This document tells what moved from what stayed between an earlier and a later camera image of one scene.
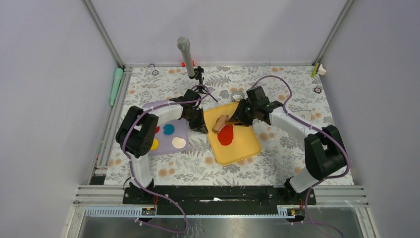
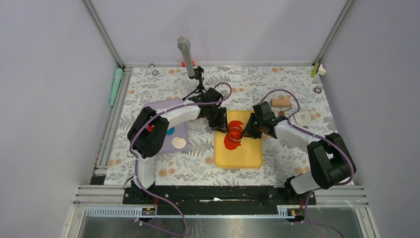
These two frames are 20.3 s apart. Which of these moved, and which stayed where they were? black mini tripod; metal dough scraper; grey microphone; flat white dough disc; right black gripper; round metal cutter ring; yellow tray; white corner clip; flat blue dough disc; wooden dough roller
Moved: round metal cutter ring; wooden dough roller; yellow tray; right black gripper
Stayed: metal dough scraper; grey microphone; flat blue dough disc; flat white dough disc; white corner clip; black mini tripod
